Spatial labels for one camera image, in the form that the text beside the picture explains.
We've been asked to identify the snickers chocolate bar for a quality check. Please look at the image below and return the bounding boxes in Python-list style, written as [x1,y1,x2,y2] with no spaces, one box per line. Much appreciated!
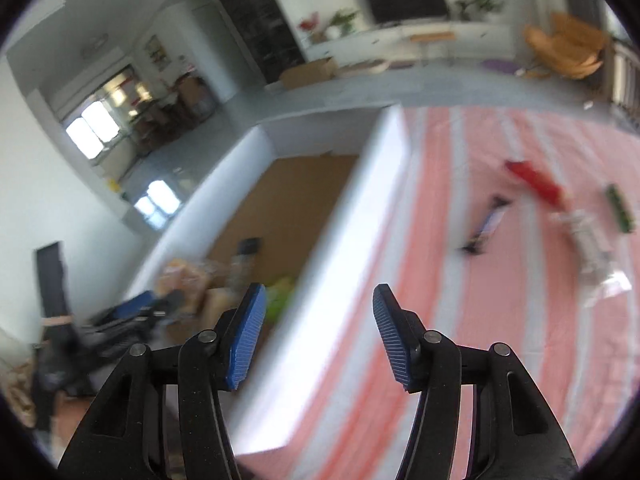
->
[462,195,513,255]

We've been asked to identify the wooden stool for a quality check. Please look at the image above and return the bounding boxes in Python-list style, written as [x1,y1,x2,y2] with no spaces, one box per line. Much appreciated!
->
[409,30,458,66]

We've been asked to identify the wooden dining chair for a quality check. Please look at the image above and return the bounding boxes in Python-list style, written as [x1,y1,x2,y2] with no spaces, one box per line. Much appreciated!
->
[605,38,639,129]

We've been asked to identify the green plant white vase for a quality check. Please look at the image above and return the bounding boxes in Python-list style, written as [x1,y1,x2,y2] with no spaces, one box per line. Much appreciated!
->
[326,9,359,40]

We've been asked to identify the green snack roll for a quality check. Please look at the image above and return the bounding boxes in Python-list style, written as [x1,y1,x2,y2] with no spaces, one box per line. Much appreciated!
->
[604,183,636,234]

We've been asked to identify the white storage box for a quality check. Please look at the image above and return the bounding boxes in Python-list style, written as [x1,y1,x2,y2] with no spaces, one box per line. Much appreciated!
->
[128,104,410,455]

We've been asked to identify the cardboard box on floor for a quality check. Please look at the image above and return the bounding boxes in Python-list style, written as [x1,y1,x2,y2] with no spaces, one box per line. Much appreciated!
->
[280,58,338,90]

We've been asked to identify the potted green plant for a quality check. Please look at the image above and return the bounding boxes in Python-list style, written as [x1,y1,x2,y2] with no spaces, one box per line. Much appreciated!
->
[454,0,508,23]

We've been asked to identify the striped red grey tablecloth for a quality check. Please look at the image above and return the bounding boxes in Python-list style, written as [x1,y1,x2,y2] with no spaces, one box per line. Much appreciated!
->
[238,106,639,479]

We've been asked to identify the clear bag brown cakes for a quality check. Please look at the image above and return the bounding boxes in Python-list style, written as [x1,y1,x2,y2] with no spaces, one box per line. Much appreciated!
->
[552,209,632,308]

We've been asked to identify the green yellow snack packet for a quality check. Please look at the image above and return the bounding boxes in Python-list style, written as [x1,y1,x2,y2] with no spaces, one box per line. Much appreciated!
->
[265,275,296,323]

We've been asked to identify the black television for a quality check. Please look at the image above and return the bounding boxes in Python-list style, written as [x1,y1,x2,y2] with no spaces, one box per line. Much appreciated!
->
[366,0,450,25]

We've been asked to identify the clear bag yellow bread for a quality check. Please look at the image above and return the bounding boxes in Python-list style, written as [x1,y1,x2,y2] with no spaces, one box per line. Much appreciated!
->
[153,258,212,314]

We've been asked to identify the long clear black snack tube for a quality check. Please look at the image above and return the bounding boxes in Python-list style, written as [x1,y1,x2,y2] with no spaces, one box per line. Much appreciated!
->
[226,237,262,294]

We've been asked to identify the red snack packet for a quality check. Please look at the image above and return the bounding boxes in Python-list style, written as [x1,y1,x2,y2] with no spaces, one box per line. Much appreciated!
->
[503,159,570,211]

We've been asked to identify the orange lounge chair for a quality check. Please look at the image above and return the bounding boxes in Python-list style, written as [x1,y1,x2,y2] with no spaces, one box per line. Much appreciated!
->
[524,12,611,80]

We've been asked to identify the red flowers vase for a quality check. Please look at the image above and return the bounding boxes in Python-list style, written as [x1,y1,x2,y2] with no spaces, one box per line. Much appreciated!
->
[297,12,326,44]

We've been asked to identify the white tv cabinet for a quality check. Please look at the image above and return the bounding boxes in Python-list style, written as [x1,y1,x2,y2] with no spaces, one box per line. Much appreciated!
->
[305,22,516,65]

